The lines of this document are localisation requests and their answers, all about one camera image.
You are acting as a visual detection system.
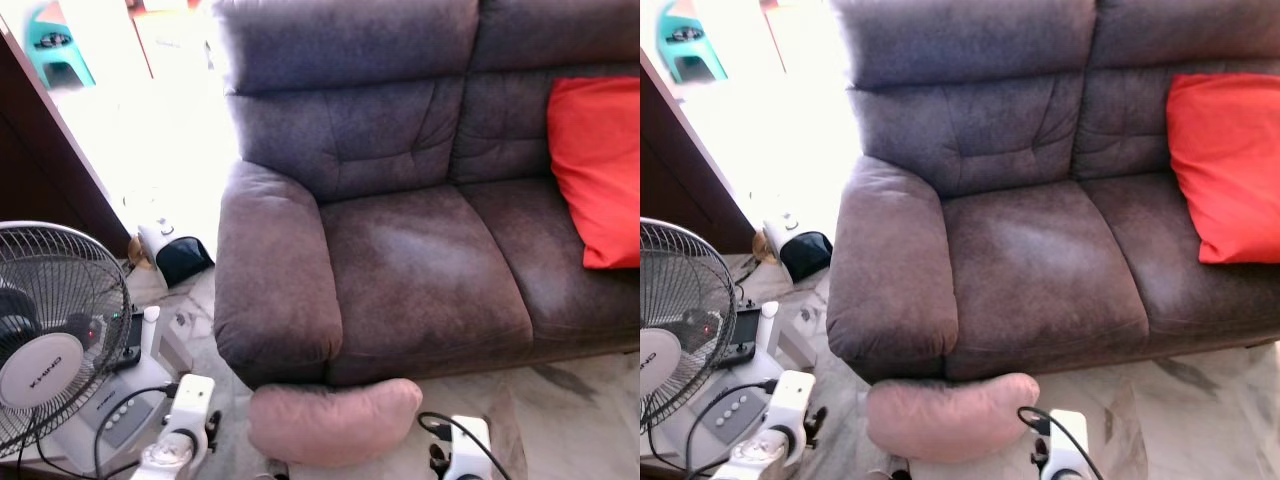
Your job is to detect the pink pillow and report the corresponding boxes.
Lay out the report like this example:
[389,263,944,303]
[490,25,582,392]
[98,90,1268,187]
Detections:
[865,373,1041,464]
[247,378,424,469]

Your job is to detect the brown suede sofa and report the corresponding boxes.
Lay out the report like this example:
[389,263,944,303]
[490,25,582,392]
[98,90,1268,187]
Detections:
[212,0,641,391]
[826,0,1280,384]

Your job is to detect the red pillow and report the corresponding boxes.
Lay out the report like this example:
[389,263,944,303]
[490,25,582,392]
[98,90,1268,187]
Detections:
[1166,73,1280,265]
[546,76,641,271]

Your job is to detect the black handheld device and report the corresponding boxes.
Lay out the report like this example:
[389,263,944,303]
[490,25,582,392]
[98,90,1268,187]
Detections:
[110,310,147,371]
[730,308,764,366]

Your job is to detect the white and black small appliance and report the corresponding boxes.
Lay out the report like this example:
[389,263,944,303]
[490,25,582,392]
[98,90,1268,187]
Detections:
[137,218,215,289]
[762,213,834,284]

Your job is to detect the dark wooden door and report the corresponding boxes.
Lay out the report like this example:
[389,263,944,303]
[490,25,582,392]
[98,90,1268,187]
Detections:
[640,50,756,254]
[0,20,131,256]

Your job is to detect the teal plastic chair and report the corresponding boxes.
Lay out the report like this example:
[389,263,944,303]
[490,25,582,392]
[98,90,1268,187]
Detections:
[25,2,97,91]
[656,0,728,84]

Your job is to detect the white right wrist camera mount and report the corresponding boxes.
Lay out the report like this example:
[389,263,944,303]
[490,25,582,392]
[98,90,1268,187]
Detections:
[445,415,493,480]
[1045,410,1089,480]

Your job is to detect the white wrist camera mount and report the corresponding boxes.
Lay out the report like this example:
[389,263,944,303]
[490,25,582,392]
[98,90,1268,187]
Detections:
[160,375,216,453]
[765,370,816,453]
[445,415,493,480]
[1045,410,1089,480]

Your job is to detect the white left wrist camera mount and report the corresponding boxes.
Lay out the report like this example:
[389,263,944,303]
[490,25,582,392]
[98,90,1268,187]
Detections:
[160,375,216,453]
[765,370,816,453]

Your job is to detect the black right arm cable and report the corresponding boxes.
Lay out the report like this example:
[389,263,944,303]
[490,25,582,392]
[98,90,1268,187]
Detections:
[1017,405,1106,480]
[417,411,511,480]

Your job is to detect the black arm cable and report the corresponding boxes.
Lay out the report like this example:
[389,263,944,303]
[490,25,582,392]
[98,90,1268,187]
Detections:
[685,378,779,480]
[417,411,511,480]
[1017,405,1106,480]
[93,381,181,480]

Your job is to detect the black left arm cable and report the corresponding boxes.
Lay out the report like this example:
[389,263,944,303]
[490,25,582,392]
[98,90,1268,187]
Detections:
[685,378,779,480]
[93,381,181,480]

